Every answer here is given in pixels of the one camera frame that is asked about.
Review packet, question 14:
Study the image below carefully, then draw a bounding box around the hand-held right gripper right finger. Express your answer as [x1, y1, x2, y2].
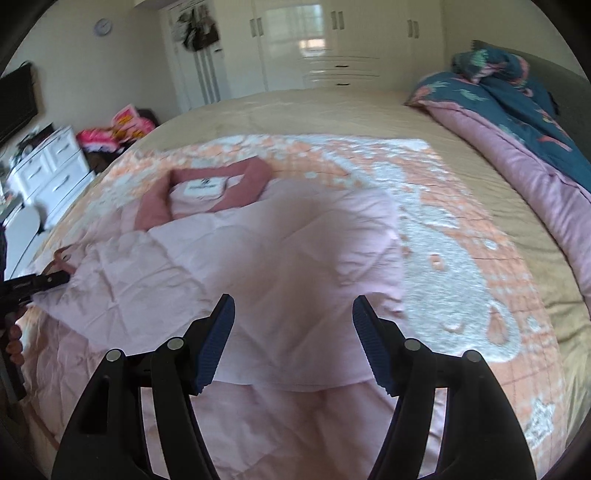
[352, 295, 539, 480]

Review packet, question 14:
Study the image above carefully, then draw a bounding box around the white curved cabinet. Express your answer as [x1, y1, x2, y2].
[0, 203, 44, 282]

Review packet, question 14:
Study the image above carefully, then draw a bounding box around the white drawer chest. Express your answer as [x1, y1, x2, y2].
[7, 124, 95, 208]

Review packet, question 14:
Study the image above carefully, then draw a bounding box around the black television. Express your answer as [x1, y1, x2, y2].
[0, 62, 40, 146]

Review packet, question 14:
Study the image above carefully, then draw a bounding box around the pink cartoon blanket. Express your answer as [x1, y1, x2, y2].
[76, 104, 155, 153]

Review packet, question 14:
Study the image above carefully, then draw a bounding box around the grey headboard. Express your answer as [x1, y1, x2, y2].
[471, 41, 591, 153]

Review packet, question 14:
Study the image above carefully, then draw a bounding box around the orange bear printed blanket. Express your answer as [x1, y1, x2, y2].
[28, 134, 571, 467]

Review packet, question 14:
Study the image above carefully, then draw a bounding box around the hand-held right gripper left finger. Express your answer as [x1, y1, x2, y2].
[51, 294, 236, 480]

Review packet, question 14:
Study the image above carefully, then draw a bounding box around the person's left hand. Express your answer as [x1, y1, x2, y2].
[6, 323, 25, 366]

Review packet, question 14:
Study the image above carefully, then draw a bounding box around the pink jacket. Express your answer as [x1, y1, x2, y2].
[18, 157, 451, 480]

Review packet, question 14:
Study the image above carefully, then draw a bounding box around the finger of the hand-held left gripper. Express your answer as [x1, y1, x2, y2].
[28, 271, 70, 291]

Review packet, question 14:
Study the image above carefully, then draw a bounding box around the dark brown bag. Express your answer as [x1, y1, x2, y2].
[192, 22, 220, 51]

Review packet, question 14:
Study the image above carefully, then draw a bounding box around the blue and pink quilt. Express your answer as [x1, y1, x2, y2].
[405, 48, 591, 296]

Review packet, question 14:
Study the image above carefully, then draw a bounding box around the white door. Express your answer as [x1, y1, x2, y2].
[159, 7, 269, 112]

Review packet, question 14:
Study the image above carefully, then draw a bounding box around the dark clothes pile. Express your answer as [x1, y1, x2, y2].
[85, 148, 123, 174]

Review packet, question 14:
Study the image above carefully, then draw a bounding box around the white wardrobe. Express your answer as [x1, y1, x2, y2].
[252, 0, 467, 90]

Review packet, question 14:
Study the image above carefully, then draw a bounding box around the bed with beige bedspread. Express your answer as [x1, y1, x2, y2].
[28, 88, 591, 480]

